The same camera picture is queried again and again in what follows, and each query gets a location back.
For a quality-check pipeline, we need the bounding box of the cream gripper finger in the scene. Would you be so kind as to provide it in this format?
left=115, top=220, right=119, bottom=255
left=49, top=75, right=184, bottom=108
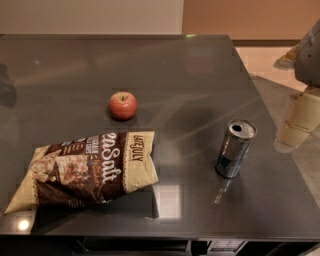
left=274, top=87, right=320, bottom=153

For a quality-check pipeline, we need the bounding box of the silver blue redbull can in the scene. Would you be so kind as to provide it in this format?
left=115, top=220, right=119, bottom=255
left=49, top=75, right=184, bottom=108
left=215, top=119, right=257, bottom=179

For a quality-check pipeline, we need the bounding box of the brown sea salt chip bag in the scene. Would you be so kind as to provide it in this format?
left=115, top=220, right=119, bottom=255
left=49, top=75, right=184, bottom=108
left=6, top=131, right=158, bottom=213

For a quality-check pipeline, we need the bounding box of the red apple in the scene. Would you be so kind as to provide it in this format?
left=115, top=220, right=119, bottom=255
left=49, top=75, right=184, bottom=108
left=108, top=92, right=138, bottom=120

